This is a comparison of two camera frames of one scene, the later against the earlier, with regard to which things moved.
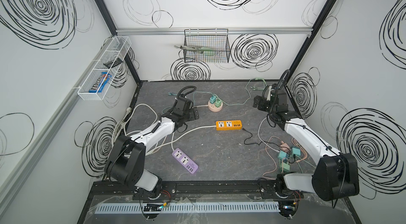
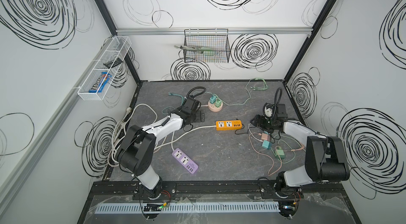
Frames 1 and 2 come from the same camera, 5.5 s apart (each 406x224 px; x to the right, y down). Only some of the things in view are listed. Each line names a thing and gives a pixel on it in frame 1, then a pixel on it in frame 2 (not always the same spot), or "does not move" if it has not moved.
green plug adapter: x=218 y=103 does not move
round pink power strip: x=212 y=108 does not move
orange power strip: x=229 y=124 does not move
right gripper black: x=259 y=102 → x=258 y=121
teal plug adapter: x=212 y=99 does not move
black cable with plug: x=266 y=142 → x=243 y=127
